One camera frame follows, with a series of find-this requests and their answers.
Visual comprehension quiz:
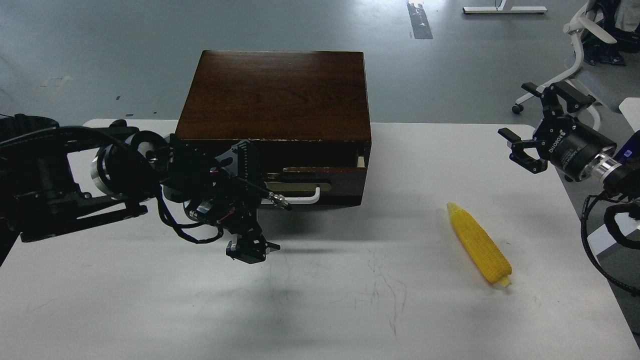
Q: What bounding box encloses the yellow corn cob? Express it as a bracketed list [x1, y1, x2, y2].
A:
[446, 202, 513, 288]

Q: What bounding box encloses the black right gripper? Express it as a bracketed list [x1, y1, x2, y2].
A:
[497, 80, 617, 182]

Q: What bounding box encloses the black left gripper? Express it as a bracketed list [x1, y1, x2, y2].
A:
[161, 134, 281, 264]

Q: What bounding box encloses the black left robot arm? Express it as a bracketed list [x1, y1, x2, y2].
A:
[0, 113, 291, 264]

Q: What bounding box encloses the white table leg base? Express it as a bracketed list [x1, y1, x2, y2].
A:
[462, 0, 547, 15]

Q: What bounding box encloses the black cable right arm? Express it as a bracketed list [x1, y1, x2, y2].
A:
[580, 192, 640, 297]

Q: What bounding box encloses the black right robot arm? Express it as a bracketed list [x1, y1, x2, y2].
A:
[498, 80, 640, 249]

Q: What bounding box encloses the dark wooden drawer cabinet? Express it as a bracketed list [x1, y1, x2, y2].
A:
[175, 50, 372, 181]

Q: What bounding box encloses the wooden drawer with white handle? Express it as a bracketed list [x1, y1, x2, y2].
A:
[264, 155, 370, 207]

